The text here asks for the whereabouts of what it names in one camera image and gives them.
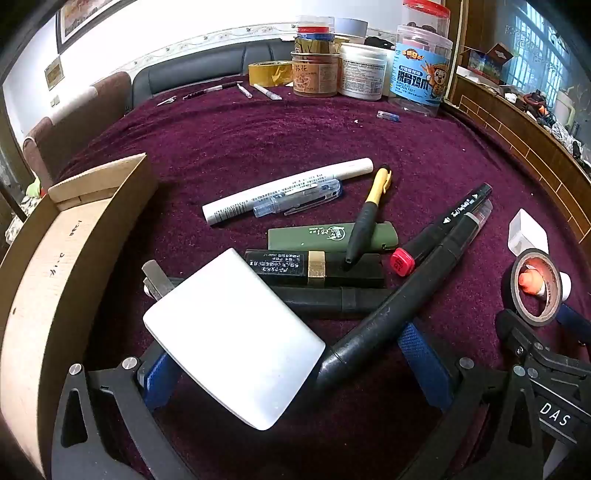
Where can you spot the green toy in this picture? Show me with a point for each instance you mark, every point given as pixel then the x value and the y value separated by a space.
pixel 34 189

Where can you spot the yellow tape roll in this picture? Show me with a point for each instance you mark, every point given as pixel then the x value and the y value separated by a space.
pixel 268 74

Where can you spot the clear jar with blue label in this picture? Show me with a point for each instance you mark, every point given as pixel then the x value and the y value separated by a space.
pixel 418 74

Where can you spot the thick black marker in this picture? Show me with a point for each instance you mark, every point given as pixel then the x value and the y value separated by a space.
pixel 392 304

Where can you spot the white jar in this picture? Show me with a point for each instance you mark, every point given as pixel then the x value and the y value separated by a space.
pixel 362 74

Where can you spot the brown jar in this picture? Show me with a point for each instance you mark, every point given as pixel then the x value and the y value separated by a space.
pixel 314 74

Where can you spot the long thin black pen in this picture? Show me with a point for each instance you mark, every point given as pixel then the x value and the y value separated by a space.
pixel 351 300

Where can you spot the green lighter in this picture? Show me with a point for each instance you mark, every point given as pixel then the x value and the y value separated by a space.
pixel 304 237

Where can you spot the clear blue pen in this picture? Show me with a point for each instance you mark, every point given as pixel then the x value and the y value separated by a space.
pixel 300 198

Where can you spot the brown upholstered chair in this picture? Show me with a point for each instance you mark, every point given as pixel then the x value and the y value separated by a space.
pixel 111 92

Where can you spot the small cardboard box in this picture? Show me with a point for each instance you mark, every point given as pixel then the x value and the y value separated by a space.
pixel 485 62

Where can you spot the white tube pen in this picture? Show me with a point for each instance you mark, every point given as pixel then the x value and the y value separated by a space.
pixel 277 191

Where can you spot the dark grey sofa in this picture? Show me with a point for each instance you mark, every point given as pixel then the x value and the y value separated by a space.
pixel 194 69

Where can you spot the wooden sideboard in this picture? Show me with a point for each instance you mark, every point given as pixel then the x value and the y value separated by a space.
pixel 521 138

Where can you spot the window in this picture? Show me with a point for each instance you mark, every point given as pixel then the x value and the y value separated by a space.
pixel 540 32

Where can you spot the clear jar with red lid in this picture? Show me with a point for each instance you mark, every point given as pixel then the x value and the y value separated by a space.
pixel 425 14

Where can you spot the metal tweezers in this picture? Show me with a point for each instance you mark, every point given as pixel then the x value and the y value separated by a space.
pixel 166 100

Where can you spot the white card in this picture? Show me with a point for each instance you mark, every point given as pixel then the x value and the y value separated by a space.
pixel 231 337

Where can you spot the small white marker at back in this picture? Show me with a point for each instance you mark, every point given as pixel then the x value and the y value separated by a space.
pixel 267 91

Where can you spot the black tape roll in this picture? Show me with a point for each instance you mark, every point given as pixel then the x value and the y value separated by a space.
pixel 521 304

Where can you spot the small wall plaque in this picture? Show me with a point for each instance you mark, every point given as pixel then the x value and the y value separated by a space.
pixel 54 73

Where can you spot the small silver pen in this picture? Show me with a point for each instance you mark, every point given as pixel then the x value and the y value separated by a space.
pixel 244 90

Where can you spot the framed wall picture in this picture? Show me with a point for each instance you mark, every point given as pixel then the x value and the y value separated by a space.
pixel 87 16

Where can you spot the maroon tablecloth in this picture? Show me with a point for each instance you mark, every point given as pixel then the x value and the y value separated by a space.
pixel 277 134

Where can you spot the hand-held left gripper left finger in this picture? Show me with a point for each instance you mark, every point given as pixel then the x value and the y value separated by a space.
pixel 154 378

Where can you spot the yellow and black pen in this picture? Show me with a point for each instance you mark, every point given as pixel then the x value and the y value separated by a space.
pixel 364 217

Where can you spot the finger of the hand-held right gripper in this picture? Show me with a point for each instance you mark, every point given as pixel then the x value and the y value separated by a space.
pixel 577 323
pixel 515 332

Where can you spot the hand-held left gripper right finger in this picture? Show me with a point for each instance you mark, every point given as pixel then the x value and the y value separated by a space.
pixel 422 360

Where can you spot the small orange white toy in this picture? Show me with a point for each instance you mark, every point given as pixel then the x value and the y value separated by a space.
pixel 531 281

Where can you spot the clear tub with red band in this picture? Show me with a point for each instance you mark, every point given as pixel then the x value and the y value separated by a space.
pixel 314 27

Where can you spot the grey tape roll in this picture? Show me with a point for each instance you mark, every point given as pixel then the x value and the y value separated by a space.
pixel 351 30

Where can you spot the black and orange toy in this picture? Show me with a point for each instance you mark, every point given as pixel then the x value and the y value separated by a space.
pixel 535 106

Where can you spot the black marker with red end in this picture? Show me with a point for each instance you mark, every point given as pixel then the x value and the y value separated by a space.
pixel 443 226

